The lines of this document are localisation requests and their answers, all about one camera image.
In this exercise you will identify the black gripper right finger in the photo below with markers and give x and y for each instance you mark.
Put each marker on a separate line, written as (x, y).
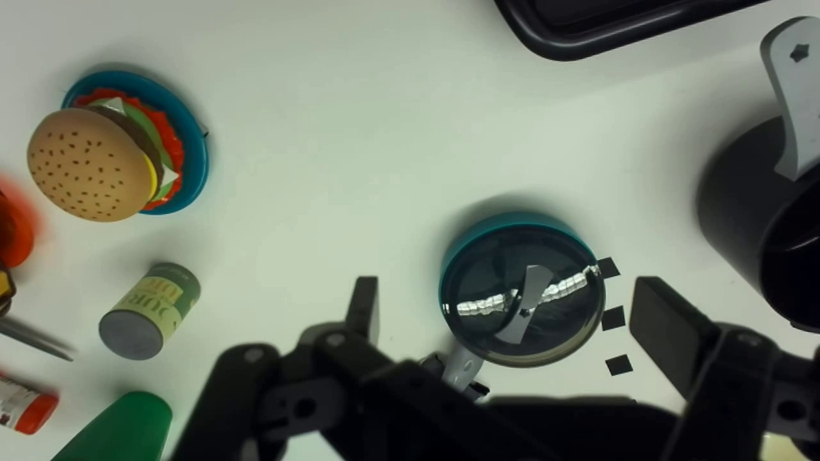
(671, 332)

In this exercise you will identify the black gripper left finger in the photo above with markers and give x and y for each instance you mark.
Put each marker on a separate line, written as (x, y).
(361, 312)

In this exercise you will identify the small green toy can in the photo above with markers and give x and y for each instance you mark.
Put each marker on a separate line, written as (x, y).
(149, 312)

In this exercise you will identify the green plastic cup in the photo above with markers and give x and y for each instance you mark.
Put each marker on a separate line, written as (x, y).
(132, 428)

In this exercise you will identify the toy hamburger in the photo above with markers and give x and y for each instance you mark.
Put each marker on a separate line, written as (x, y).
(106, 158)

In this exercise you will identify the black grill tray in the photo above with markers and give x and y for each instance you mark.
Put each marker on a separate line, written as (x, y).
(577, 28)

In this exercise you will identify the teal plate under burger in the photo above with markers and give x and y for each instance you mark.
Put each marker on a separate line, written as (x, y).
(173, 119)

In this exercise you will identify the red and white tube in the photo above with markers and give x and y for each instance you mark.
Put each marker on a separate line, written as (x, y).
(24, 407)

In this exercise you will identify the black pot with grey handle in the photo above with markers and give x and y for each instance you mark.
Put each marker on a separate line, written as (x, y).
(758, 198)

